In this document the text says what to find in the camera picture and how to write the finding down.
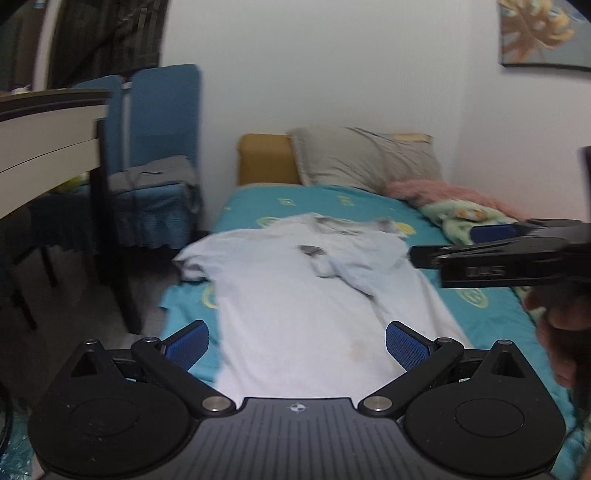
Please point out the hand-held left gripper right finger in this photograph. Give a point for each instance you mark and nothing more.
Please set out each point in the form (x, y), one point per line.
(408, 344)

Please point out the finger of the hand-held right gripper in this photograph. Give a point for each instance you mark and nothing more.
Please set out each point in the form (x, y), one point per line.
(425, 256)
(496, 232)

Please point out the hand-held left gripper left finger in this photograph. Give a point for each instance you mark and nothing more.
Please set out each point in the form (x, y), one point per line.
(187, 344)

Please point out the white T-shirt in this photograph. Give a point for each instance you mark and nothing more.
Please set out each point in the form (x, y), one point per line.
(286, 300)

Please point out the person's right hand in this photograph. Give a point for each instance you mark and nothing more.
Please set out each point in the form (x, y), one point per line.
(561, 341)

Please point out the green cartoon blanket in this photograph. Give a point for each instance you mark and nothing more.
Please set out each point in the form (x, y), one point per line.
(457, 217)

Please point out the pink fuzzy blanket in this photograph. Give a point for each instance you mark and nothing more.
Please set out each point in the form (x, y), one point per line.
(443, 191)

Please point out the yellow pillow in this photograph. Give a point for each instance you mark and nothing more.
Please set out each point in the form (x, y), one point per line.
(411, 137)

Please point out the grey pillow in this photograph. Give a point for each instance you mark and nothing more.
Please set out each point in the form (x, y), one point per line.
(341, 157)

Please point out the bed with teal smiley sheet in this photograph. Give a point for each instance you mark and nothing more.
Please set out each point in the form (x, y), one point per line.
(249, 203)

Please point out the grey cloth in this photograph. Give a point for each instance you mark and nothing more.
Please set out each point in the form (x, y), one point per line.
(152, 175)

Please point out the yellow headboard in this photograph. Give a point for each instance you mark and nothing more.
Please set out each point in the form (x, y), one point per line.
(265, 159)

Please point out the dark chair with teal cover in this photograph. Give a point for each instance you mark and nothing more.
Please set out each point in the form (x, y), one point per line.
(18, 258)

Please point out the black wastebasket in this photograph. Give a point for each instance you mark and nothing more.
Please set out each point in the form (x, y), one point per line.
(4, 415)

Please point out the yellow-green ball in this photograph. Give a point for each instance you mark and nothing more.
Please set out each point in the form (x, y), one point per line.
(70, 184)

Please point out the blue plastic sheet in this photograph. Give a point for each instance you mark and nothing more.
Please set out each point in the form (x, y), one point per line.
(16, 459)

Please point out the blue covered chair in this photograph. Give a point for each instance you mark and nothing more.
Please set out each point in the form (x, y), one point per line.
(161, 115)
(99, 108)

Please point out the white desk with black top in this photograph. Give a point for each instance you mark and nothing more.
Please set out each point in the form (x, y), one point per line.
(41, 152)

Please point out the dark barred window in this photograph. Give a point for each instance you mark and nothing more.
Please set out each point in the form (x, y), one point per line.
(106, 37)

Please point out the framed leaf wall picture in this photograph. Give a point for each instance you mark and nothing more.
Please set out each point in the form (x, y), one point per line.
(535, 32)

